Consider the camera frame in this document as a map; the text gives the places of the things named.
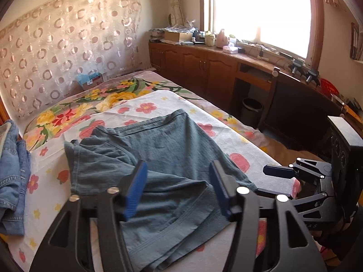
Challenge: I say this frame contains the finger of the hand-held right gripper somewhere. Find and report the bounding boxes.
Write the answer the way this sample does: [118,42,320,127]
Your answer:
[263,157,332,187]
[254,188,338,223]

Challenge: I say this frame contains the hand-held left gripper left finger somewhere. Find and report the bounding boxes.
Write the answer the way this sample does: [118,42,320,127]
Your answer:
[30,160,149,272]

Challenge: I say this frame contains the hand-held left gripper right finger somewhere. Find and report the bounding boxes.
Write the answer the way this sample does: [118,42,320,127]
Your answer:
[208,160,325,272]

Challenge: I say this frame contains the grey-green pants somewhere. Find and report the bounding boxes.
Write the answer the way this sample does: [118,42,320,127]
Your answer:
[64,108,258,271]

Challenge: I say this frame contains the black trash bin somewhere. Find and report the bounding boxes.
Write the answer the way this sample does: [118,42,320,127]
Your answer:
[242,98,264,122]

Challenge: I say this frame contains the dark wooden chair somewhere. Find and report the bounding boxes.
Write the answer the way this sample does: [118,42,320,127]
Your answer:
[257,66,345,151]

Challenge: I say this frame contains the white floral bed sheet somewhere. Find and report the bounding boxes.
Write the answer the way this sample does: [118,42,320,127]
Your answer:
[8,89,301,272]

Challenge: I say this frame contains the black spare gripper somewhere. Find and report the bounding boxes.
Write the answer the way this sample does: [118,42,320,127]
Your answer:
[289,58,305,75]
[305,68,321,87]

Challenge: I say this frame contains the small cardboard box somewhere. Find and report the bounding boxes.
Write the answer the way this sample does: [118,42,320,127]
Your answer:
[74,74,104,90]

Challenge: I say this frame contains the blue plastic bag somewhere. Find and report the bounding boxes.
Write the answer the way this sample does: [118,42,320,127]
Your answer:
[76,72,98,84]

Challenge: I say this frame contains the wooden cabinet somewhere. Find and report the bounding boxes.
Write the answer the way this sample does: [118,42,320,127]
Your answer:
[149,42,363,148]

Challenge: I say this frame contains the blue denim jeans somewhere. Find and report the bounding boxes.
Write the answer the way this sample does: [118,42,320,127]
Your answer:
[0,119,31,236]

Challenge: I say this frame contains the pink bottle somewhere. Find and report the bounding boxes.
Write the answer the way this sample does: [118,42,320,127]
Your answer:
[217,29,230,48]

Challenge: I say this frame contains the stack of books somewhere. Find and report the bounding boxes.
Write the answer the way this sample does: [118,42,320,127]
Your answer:
[149,29,165,44]

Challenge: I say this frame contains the flat cardboard box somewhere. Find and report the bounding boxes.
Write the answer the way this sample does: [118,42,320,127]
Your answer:
[164,31,193,41]

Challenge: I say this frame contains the window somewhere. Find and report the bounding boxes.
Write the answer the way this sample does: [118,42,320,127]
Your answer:
[200,0,325,71]

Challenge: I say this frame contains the sheer circle-patterned curtain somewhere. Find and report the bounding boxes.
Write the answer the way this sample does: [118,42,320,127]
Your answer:
[0,0,142,119]

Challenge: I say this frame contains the beige window curtain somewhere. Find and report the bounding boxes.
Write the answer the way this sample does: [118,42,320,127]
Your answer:
[166,0,185,26]

